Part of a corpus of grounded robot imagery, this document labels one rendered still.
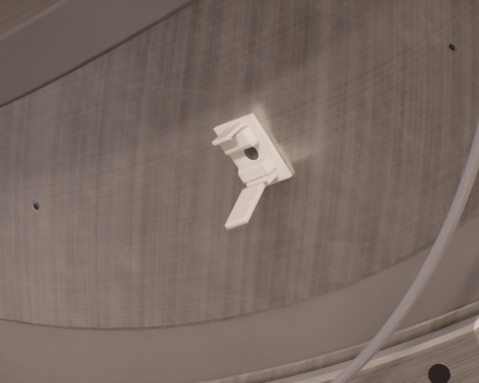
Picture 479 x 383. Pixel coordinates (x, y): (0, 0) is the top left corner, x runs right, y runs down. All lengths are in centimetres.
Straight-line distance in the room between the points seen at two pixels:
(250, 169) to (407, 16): 9
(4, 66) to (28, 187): 10
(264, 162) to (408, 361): 8
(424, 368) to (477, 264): 4
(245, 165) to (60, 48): 8
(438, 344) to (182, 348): 11
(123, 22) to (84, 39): 2
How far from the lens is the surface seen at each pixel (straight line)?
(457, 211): 89
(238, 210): 95
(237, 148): 96
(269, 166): 96
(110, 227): 101
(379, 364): 97
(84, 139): 100
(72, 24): 91
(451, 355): 95
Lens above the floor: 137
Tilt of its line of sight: 37 degrees down
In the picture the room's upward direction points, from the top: 5 degrees clockwise
